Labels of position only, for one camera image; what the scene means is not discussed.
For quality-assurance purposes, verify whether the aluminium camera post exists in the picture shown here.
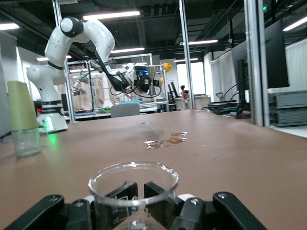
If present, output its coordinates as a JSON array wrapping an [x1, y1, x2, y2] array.
[[243, 0, 271, 127]]

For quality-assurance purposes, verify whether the black cable bundle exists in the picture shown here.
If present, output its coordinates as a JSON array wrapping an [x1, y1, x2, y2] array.
[[208, 79, 252, 120]]

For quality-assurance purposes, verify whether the grey chair back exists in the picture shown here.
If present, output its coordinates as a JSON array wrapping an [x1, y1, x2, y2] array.
[[110, 103, 140, 118]]

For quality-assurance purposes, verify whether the brown table mat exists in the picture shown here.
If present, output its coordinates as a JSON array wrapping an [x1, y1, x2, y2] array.
[[0, 109, 307, 230]]

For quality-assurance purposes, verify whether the small brown liquid puddle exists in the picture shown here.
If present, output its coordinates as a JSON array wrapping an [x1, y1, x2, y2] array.
[[136, 121, 161, 127]]

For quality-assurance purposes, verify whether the large brown liquid puddle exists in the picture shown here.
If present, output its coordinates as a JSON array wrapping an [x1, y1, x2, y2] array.
[[142, 131, 189, 151]]

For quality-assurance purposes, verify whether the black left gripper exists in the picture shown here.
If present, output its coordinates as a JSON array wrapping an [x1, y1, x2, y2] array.
[[133, 76, 161, 93]]

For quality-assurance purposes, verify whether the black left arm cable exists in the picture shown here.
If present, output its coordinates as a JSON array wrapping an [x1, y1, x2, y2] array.
[[94, 50, 163, 98]]

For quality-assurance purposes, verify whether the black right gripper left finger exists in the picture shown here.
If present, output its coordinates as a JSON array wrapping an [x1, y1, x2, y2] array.
[[3, 181, 139, 230]]

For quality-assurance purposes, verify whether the white curtain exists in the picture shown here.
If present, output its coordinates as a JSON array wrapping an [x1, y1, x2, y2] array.
[[211, 51, 238, 101]]

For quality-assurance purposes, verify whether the clear glass beaker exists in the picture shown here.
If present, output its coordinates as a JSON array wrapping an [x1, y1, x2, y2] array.
[[87, 161, 180, 230]]

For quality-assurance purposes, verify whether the ceiling light bar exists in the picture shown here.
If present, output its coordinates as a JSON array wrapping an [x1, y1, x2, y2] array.
[[83, 11, 141, 21], [183, 39, 219, 46], [110, 47, 146, 54], [0, 23, 20, 31], [282, 15, 307, 32]]

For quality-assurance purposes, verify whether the black monitor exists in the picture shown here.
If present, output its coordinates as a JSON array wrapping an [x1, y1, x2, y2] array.
[[231, 20, 291, 120]]

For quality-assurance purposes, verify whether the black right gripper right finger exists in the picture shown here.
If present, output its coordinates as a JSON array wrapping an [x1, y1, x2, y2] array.
[[143, 181, 268, 230]]

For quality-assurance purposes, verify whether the glass shaker with olive sleeve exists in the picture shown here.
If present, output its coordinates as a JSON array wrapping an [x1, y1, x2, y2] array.
[[6, 80, 43, 158]]

